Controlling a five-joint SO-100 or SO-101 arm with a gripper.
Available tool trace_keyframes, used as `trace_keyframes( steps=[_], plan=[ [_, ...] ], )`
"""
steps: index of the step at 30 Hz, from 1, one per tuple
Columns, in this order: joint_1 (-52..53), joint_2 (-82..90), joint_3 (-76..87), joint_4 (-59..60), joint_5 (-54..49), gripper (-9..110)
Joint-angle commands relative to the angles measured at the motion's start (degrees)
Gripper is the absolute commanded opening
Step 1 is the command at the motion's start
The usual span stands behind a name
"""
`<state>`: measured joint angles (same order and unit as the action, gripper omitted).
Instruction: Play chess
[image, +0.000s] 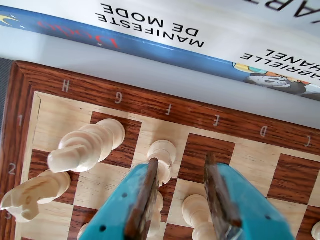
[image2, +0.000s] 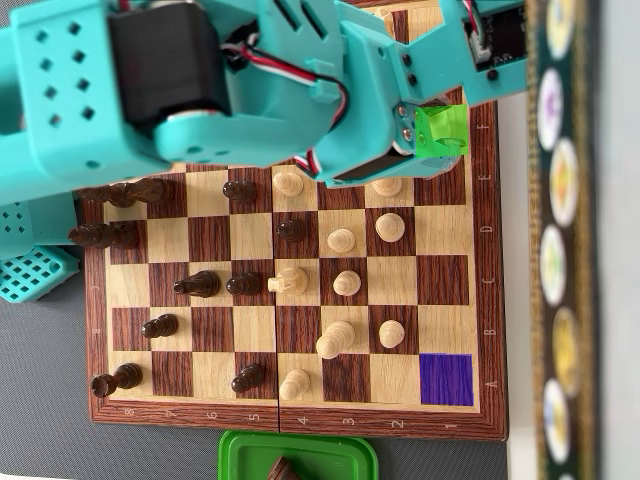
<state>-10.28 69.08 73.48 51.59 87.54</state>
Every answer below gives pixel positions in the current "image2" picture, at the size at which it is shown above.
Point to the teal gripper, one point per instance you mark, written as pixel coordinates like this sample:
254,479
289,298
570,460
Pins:
377,169

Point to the dark brown chess queen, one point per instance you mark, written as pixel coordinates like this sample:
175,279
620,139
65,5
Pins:
100,235

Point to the dark grey table mat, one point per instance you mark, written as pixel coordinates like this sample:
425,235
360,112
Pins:
45,380

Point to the dark gold-edged medallion strip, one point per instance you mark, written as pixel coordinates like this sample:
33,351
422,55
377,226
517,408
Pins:
560,185

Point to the dark brown chess pawn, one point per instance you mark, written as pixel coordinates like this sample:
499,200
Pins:
160,326
240,191
247,377
244,285
291,231

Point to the light wood chess pawn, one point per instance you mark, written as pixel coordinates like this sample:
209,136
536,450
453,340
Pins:
391,334
346,283
287,183
341,240
295,384

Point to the green plastic tray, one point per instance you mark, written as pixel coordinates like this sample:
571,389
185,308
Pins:
325,450

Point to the light wood chess rook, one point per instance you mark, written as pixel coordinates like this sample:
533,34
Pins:
447,125

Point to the light wood chess queen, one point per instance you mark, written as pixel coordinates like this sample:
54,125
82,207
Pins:
336,340

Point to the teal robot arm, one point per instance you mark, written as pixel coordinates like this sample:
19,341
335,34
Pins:
65,150

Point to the dark brown chess rook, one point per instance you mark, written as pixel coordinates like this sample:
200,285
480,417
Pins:
116,380

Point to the dark brown chess bishop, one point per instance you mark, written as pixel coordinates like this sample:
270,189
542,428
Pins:
282,470

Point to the wooden folding chess board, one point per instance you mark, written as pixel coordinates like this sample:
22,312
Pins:
250,240

